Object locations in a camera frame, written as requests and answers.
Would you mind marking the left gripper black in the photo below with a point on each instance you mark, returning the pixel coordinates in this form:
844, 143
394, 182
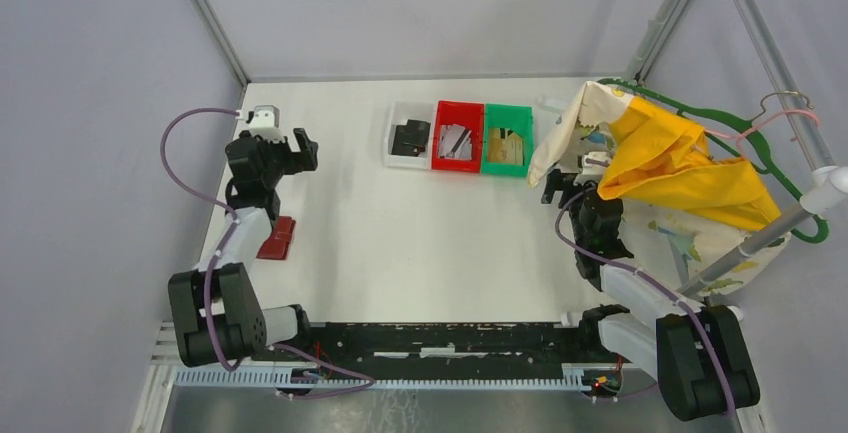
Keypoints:
308, 151

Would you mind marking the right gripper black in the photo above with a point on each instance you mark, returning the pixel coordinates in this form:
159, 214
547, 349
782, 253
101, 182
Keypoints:
554, 182

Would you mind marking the red leather card holder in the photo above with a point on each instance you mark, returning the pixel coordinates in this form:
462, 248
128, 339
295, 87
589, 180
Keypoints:
277, 245

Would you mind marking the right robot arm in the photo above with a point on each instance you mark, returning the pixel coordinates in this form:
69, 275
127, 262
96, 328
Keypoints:
696, 353

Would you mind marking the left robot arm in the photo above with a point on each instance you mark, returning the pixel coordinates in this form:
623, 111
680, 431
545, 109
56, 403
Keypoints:
215, 310

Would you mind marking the gold cards in green bin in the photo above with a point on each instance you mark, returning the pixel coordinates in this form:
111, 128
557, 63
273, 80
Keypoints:
505, 147

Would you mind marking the black cards in white bin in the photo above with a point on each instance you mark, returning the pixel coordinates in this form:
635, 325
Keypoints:
410, 139

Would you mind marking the white cards in red bin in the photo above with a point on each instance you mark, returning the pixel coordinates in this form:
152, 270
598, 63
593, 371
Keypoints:
455, 143

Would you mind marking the green plastic bin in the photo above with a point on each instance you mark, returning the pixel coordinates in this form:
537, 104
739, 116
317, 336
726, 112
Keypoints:
517, 118

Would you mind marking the red plastic bin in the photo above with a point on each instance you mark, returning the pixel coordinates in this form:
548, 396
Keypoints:
467, 114

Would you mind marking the white plastic bin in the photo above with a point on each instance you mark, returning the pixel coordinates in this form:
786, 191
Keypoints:
399, 112

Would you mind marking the yellow patterned cloth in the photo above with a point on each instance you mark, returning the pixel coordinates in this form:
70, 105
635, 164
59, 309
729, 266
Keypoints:
661, 170

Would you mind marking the green clothes hanger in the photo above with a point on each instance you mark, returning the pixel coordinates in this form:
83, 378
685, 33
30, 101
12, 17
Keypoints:
756, 140

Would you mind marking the pink clothes hanger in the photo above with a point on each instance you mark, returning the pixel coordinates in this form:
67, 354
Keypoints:
763, 118

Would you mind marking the white hanger rack stand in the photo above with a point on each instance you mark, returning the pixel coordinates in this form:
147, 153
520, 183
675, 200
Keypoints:
749, 258

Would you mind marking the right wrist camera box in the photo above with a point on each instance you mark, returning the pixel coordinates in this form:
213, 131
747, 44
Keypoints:
595, 159

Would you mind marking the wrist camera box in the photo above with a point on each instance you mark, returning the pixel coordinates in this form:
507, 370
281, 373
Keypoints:
595, 159
264, 120

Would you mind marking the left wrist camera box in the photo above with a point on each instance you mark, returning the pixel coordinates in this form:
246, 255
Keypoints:
264, 120

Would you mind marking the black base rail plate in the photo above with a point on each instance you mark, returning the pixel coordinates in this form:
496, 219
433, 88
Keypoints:
457, 351

